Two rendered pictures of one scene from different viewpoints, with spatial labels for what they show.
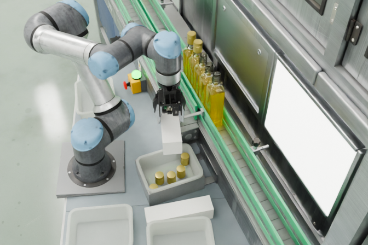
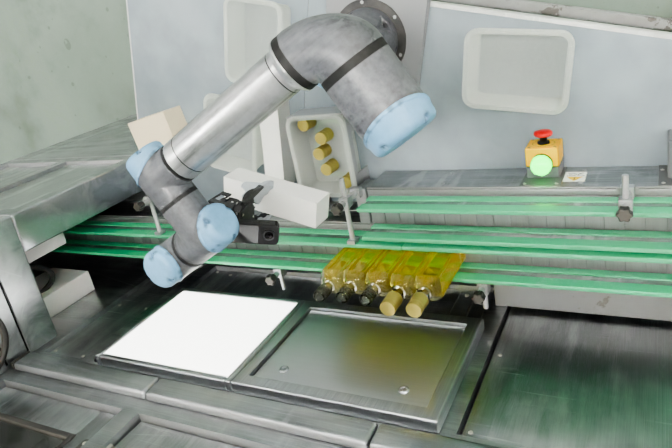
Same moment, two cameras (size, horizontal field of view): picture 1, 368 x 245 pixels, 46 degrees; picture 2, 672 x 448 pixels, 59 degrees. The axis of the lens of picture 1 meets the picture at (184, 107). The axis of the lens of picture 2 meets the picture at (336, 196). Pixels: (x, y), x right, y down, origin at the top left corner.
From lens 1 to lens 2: 1.72 m
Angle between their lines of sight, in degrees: 69
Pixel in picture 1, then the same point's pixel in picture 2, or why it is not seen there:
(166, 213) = (267, 131)
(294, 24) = (191, 426)
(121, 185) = not seen: hidden behind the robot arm
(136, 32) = (185, 234)
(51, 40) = (239, 84)
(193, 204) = (275, 165)
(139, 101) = (507, 145)
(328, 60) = (129, 411)
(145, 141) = not seen: hidden behind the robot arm
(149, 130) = (432, 144)
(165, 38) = (154, 269)
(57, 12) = (343, 102)
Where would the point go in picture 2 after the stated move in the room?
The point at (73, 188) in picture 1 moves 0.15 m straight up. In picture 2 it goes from (335, 6) to (304, 15)
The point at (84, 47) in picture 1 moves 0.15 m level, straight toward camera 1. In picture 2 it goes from (174, 145) to (108, 141)
